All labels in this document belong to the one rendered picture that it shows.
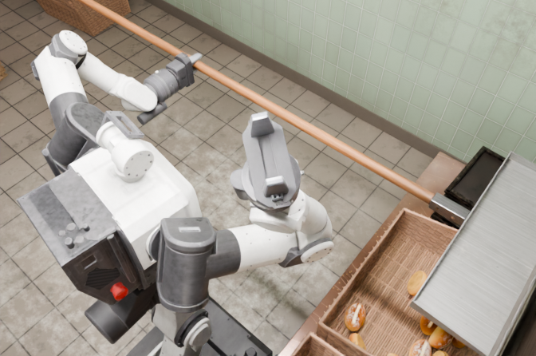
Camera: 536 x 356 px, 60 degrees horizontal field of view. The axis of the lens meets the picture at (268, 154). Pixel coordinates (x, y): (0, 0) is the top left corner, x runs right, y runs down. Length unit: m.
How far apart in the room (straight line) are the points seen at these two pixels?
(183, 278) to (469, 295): 0.63
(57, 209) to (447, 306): 0.84
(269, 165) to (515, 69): 1.93
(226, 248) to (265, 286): 1.47
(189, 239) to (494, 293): 0.69
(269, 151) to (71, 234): 0.48
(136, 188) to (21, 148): 2.28
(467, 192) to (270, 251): 1.01
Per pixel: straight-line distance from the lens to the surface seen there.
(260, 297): 2.36
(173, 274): 0.90
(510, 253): 1.26
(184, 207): 0.97
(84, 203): 1.00
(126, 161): 0.90
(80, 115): 1.14
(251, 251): 0.94
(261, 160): 0.62
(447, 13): 2.44
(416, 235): 1.86
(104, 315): 1.29
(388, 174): 1.26
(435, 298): 1.14
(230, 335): 2.10
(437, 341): 1.70
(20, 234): 2.83
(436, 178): 2.11
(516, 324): 0.88
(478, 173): 1.89
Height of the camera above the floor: 2.17
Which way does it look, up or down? 50 degrees down
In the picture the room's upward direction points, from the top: straight up
